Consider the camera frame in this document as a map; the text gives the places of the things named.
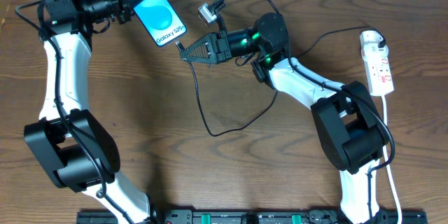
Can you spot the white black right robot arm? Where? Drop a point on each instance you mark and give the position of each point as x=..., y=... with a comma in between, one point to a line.
x=352, y=135

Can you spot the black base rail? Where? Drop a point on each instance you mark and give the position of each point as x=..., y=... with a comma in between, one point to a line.
x=184, y=216

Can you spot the white power strip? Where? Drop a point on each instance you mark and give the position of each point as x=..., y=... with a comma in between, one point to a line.
x=377, y=68

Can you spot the blue Galaxy smartphone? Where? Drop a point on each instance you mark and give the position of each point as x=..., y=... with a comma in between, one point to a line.
x=160, y=20

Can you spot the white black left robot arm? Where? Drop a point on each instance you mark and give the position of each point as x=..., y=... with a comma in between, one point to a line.
x=72, y=147

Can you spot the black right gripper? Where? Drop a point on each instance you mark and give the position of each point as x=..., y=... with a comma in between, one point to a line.
x=222, y=46

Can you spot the white USB charger plug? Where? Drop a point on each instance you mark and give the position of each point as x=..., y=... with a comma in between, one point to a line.
x=372, y=42

